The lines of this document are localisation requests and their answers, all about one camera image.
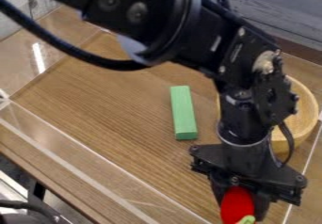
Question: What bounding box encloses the wooden bowl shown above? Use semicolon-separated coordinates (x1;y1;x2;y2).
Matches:
215;75;321;155

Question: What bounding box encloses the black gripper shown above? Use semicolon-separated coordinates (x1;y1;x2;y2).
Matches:
189;144;307;221

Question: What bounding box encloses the red plush strawberry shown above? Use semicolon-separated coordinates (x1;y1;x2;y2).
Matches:
221;186;255;224

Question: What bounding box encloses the black cable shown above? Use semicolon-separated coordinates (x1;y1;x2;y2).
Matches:
0;199;60;224

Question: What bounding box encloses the green rectangular block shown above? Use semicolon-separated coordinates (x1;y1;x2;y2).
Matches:
170;86;198;140

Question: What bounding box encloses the black table leg bracket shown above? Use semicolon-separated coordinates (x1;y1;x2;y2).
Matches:
28;180;78;224

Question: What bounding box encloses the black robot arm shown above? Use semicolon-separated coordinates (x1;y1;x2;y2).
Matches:
0;0;307;220

